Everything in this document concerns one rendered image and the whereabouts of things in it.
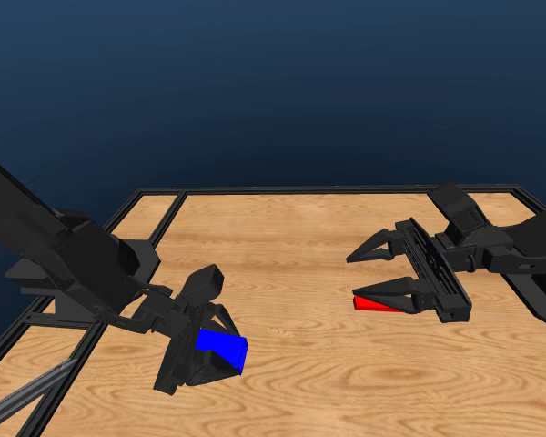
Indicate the blue hollow socket block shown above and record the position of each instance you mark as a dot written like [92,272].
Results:
[218,342]

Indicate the thin red peg bar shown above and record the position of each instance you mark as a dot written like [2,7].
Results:
[368,304]

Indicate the grey metal strut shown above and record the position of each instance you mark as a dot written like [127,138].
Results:
[27,391]

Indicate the black table frame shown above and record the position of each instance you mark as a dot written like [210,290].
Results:
[300,189]

